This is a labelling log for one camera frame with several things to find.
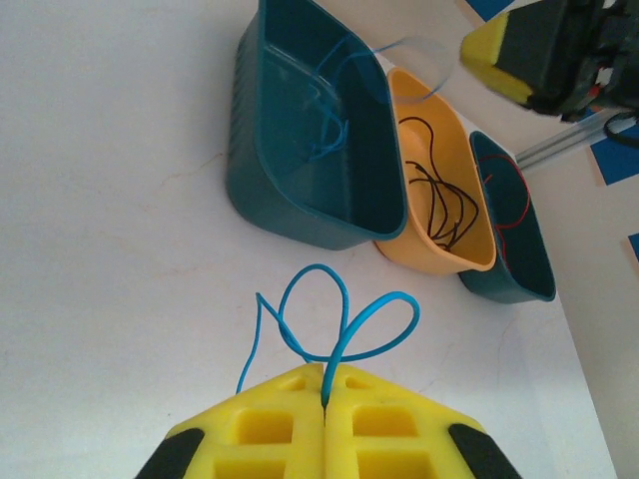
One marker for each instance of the orange plastic bin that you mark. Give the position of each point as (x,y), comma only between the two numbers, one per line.
(451,135)

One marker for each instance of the teal plastic bin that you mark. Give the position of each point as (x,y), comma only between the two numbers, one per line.
(259,174)
(529,259)

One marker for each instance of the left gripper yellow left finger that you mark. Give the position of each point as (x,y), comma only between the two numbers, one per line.
(309,449)

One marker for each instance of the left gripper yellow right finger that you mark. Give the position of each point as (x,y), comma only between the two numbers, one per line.
(342,449)

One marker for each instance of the aluminium frame rail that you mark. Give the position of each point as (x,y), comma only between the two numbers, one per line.
(549,147)

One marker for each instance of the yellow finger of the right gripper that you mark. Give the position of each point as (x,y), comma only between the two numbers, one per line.
(481,45)

